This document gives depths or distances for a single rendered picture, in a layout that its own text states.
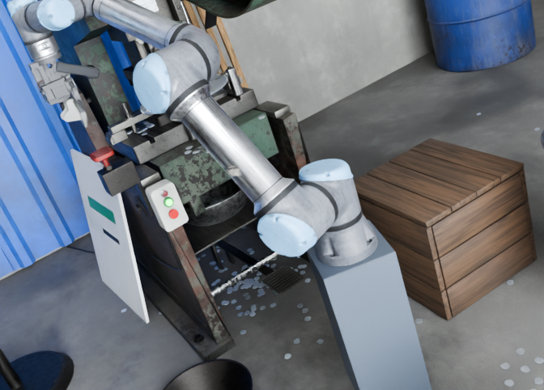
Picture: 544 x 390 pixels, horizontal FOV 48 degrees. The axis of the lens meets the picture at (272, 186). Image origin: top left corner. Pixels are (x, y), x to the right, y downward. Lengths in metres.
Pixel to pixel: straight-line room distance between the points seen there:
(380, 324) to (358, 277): 0.15
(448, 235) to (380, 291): 0.38
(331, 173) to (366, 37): 2.68
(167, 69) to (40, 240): 2.07
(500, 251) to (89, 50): 1.46
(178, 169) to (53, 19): 0.58
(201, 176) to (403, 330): 0.77
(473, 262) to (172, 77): 1.05
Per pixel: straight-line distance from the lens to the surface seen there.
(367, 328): 1.53
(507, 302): 1.96
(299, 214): 1.27
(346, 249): 1.42
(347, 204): 1.39
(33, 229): 3.24
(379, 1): 4.04
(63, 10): 1.59
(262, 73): 3.56
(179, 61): 1.33
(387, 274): 1.47
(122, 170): 1.79
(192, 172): 1.89
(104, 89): 2.19
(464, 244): 1.84
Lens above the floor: 1.25
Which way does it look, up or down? 24 degrees down
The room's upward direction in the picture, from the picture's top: 19 degrees counter-clockwise
